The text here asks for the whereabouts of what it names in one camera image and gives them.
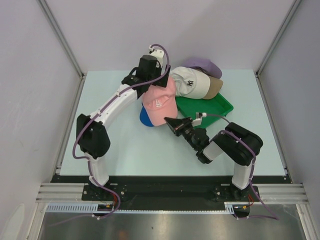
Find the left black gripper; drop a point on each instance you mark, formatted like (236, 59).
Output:
(162, 82)

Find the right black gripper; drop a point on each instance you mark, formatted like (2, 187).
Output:
(178, 125)

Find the pink LA cap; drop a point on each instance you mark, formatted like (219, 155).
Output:
(160, 102)

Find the white NY cap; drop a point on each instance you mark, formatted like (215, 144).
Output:
(190, 83)

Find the blue mesh cap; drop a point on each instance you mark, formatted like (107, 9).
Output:
(144, 118)

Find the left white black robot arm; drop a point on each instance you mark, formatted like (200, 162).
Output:
(92, 130)

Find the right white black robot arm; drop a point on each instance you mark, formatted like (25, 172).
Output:
(237, 142)

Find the purple cap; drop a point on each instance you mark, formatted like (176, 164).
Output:
(205, 65)

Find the green plastic tray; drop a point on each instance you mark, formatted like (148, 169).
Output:
(218, 105)

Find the tan cap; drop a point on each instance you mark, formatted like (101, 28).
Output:
(214, 88)

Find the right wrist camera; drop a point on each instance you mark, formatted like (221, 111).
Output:
(198, 118)

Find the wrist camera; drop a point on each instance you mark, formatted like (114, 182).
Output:
(159, 54)
(198, 118)

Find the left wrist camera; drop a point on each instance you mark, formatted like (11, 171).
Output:
(159, 54)

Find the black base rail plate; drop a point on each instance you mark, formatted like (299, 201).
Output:
(167, 192)

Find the right aluminium corner post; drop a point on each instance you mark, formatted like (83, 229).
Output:
(278, 36)

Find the aluminium corner post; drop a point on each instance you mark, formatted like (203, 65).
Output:
(278, 36)
(49, 15)

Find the left aluminium corner post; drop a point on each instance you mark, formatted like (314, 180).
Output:
(49, 15)

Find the aluminium frame beam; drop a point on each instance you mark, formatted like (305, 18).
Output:
(269, 193)

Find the white cable duct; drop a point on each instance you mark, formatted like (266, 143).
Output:
(105, 208)

